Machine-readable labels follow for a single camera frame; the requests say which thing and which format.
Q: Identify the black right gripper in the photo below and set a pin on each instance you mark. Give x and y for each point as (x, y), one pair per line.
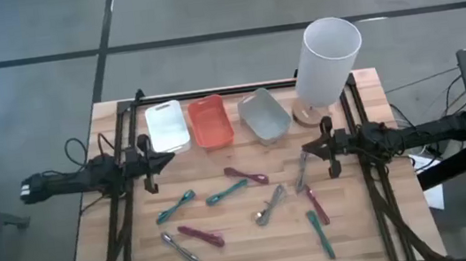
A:
(341, 141)

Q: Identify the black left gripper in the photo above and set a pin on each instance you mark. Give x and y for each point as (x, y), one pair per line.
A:
(134, 164)

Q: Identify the silver spoon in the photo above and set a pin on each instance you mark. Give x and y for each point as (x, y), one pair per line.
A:
(181, 249)

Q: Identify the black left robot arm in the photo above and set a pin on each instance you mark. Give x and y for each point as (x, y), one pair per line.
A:
(65, 182)

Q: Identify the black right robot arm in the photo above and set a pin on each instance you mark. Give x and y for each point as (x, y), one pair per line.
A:
(438, 129)

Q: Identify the white plastic bin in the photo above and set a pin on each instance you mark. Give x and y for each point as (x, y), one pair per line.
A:
(167, 127)

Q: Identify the grey plastic bin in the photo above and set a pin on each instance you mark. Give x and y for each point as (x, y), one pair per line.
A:
(265, 117)

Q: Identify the orange plastic bin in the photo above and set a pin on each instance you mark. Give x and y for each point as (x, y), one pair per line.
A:
(211, 123)

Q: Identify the white lamp with wooden base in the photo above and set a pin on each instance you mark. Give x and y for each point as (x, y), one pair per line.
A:
(327, 65)

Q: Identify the black metal table frame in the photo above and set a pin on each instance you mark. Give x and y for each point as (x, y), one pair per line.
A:
(375, 202)

